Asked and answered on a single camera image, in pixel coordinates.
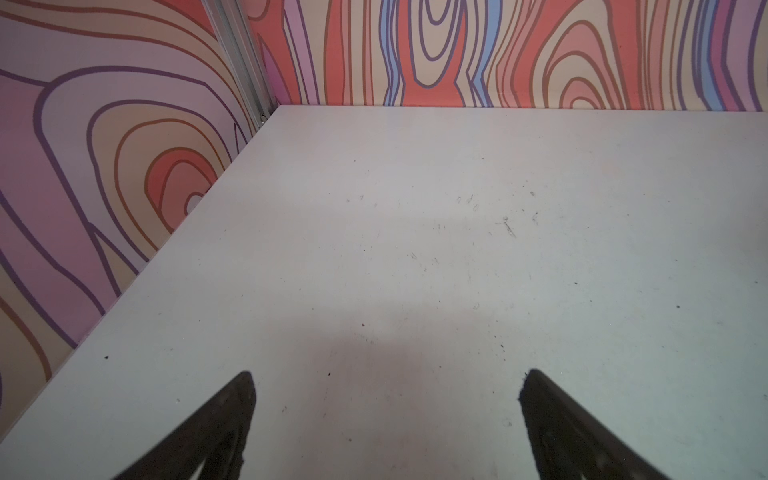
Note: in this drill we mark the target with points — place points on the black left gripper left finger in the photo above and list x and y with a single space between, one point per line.
209 444

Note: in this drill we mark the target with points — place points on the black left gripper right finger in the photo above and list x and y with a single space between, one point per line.
567 442

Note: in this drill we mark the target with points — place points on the aluminium frame post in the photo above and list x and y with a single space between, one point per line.
232 30

